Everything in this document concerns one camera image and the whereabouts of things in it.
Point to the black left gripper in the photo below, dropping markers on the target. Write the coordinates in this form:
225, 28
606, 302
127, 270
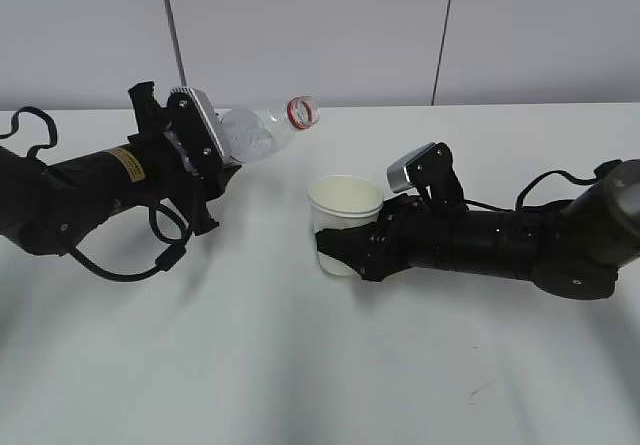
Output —
178, 155

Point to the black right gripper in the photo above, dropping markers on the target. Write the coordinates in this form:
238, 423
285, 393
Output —
409, 233

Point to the white paper cup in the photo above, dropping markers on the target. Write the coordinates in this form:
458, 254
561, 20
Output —
343, 201

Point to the clear water bottle red label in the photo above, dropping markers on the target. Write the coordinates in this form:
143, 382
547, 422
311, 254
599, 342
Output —
255, 133

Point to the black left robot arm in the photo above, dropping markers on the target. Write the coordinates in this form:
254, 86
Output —
44, 207

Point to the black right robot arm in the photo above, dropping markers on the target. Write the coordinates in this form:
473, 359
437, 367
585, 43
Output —
568, 248

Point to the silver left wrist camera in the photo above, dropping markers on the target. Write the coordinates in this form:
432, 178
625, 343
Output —
210, 119

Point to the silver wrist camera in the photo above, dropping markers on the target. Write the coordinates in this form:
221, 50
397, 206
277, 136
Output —
210, 119
398, 172

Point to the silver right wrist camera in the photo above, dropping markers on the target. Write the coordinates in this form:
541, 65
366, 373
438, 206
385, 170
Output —
398, 172

